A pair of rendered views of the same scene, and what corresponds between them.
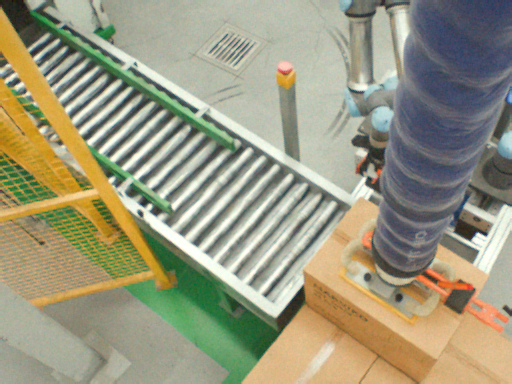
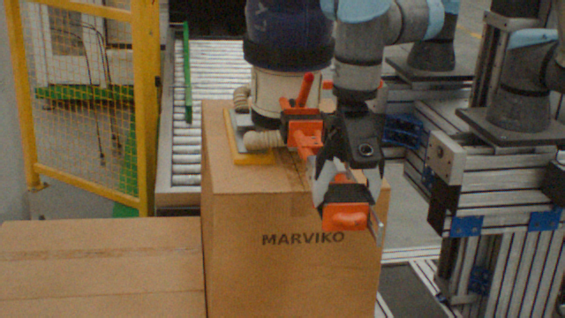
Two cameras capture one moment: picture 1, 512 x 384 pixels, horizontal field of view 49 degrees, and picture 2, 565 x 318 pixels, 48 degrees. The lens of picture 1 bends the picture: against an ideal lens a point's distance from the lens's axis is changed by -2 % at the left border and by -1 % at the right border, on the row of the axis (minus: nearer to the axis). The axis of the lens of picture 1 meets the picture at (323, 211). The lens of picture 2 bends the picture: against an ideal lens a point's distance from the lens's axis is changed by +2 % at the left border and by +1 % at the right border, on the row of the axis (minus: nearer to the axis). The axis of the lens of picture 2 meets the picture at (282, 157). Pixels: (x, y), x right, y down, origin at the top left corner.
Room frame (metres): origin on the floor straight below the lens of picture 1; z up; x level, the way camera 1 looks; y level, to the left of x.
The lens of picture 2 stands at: (-0.28, -1.33, 1.58)
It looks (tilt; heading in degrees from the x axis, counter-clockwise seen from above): 24 degrees down; 44
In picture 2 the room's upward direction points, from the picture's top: 4 degrees clockwise
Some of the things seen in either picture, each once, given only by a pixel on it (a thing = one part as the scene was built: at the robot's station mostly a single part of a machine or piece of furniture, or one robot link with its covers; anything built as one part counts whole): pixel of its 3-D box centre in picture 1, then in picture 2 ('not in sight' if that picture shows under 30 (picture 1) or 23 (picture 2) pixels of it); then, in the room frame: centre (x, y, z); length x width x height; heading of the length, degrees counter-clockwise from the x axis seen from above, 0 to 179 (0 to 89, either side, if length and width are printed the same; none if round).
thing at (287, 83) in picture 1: (290, 136); not in sight; (1.78, 0.17, 0.50); 0.07 x 0.07 x 1.00; 53
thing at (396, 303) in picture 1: (382, 288); (246, 128); (0.74, -0.22, 0.97); 0.34 x 0.10 x 0.05; 54
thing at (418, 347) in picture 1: (390, 290); (279, 204); (0.82, -0.28, 0.75); 0.60 x 0.40 x 0.40; 54
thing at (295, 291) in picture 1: (321, 259); (260, 196); (1.03, 0.01, 0.58); 0.70 x 0.03 x 0.06; 143
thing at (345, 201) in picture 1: (187, 105); not in sight; (1.99, 0.75, 0.50); 2.31 x 0.05 x 0.19; 53
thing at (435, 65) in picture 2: not in sight; (433, 49); (1.47, -0.29, 1.09); 0.15 x 0.15 x 0.10
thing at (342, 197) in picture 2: not in sight; (339, 205); (0.46, -0.76, 1.07); 0.08 x 0.07 x 0.05; 54
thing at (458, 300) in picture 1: (459, 296); (304, 126); (0.67, -0.48, 1.08); 0.10 x 0.08 x 0.06; 144
